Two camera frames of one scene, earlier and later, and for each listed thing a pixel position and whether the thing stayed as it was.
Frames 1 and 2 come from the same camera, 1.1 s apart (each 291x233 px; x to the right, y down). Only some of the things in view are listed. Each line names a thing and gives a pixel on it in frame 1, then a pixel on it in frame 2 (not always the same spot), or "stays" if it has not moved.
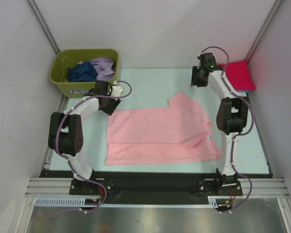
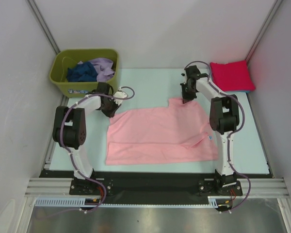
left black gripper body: (110, 105) stays
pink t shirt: (180, 132) stays
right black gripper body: (196, 78) -> (188, 94)
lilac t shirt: (103, 67) stays
